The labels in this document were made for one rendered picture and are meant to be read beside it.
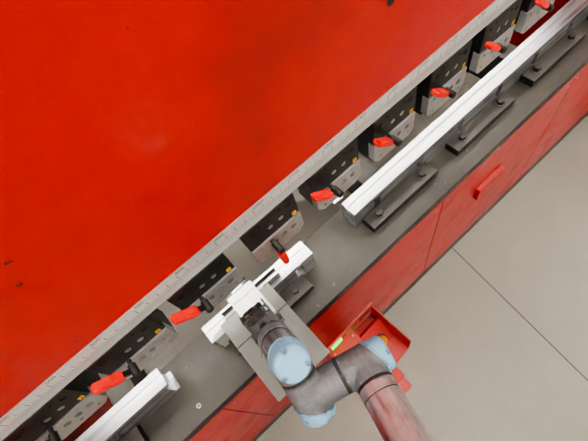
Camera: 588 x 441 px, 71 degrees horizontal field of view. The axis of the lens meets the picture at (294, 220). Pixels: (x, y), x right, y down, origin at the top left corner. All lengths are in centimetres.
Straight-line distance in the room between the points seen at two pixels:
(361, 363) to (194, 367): 64
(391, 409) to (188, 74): 63
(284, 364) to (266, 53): 52
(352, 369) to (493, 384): 139
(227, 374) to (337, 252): 50
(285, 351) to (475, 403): 147
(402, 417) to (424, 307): 142
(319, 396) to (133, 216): 48
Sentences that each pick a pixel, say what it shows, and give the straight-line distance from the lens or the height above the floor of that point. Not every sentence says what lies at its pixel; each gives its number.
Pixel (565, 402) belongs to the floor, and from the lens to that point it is 225.
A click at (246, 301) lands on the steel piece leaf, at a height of 100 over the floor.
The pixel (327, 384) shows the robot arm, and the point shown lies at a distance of 85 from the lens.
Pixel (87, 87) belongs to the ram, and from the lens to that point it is 53.
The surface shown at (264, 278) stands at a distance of 121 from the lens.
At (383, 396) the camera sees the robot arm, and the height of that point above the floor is 129.
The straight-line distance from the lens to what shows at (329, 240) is 135.
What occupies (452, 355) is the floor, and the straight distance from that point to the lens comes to 216.
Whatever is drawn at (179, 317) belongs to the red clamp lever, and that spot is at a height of 131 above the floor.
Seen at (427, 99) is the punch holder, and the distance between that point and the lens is 116.
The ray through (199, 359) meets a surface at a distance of 134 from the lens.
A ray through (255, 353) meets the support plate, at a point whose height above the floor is 100.
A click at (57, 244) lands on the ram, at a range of 65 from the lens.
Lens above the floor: 210
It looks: 61 degrees down
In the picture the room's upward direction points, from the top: 22 degrees counter-clockwise
